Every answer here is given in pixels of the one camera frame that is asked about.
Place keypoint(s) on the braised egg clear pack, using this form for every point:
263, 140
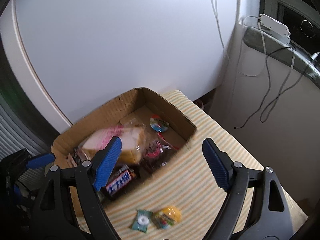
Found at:
158, 124

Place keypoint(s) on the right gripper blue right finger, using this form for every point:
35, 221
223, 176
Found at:
219, 163

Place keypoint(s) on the yellow jelly cup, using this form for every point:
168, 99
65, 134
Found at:
167, 217

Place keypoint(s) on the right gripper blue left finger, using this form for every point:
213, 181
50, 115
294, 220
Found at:
104, 162

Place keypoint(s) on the white power strip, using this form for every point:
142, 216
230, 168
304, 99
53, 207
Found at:
275, 28

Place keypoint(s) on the bagged toast bread pink label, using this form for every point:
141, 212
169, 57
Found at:
130, 140

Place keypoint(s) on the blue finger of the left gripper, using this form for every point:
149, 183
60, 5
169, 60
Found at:
40, 160

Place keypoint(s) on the Snickers bar brown wrapper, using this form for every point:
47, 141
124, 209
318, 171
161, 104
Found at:
119, 181

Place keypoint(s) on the white wardrobe panel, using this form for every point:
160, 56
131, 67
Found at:
71, 56

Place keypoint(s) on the teal mint candy packet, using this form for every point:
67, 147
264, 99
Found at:
142, 220

